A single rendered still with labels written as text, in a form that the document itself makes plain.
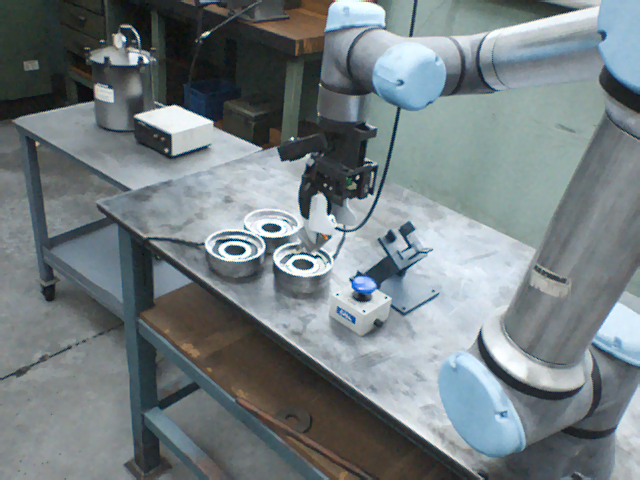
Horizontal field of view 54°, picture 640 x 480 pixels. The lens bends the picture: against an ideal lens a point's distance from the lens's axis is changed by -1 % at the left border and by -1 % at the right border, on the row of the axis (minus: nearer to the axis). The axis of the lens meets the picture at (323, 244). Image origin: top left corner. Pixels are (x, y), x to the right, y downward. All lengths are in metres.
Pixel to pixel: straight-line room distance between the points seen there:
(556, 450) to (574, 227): 0.36
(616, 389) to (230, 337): 0.83
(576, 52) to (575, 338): 0.30
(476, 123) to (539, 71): 1.94
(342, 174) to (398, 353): 0.30
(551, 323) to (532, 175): 2.04
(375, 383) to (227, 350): 0.48
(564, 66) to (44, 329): 1.93
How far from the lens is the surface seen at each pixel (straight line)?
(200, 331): 1.39
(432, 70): 0.77
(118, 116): 1.99
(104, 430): 1.95
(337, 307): 1.02
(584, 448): 0.86
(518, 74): 0.79
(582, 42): 0.72
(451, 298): 1.15
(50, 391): 2.10
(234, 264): 1.09
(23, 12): 3.93
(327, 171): 0.90
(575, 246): 0.57
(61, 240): 2.36
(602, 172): 0.54
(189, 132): 1.83
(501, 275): 1.25
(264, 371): 1.30
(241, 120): 3.04
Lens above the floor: 1.44
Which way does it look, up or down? 31 degrees down
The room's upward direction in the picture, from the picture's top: 7 degrees clockwise
